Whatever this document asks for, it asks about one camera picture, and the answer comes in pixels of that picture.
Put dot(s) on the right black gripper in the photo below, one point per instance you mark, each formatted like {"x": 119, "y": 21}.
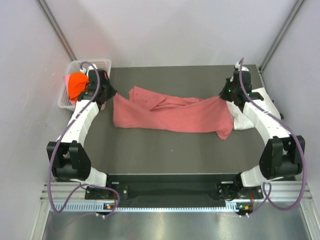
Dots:
{"x": 223, "y": 93}

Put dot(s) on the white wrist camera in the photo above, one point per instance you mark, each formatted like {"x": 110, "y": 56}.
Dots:
{"x": 85, "y": 70}
{"x": 238, "y": 67}

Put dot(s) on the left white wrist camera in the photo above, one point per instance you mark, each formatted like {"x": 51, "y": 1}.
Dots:
{"x": 85, "y": 70}

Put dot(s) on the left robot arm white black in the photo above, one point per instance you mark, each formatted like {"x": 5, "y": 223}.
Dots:
{"x": 69, "y": 159}

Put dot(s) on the grey slotted cable duct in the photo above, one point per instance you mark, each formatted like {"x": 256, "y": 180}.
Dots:
{"x": 103, "y": 207}

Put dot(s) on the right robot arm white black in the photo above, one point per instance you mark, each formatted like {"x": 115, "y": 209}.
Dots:
{"x": 281, "y": 157}

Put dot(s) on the white plastic laundry basket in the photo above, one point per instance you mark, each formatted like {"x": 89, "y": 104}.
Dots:
{"x": 63, "y": 101}

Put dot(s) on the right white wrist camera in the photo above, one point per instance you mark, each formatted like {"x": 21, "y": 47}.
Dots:
{"x": 238, "y": 67}

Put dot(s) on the salmon pink t shirt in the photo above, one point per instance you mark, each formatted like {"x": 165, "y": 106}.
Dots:
{"x": 147, "y": 109}

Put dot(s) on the light pink shirt in basket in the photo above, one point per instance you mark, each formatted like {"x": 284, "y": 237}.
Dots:
{"x": 66, "y": 79}

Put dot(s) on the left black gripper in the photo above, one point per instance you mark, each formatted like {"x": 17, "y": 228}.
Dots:
{"x": 112, "y": 91}

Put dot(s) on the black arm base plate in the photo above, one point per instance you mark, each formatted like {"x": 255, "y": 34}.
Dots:
{"x": 174, "y": 192}

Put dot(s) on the orange t shirt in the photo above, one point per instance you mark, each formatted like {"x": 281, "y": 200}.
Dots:
{"x": 76, "y": 85}

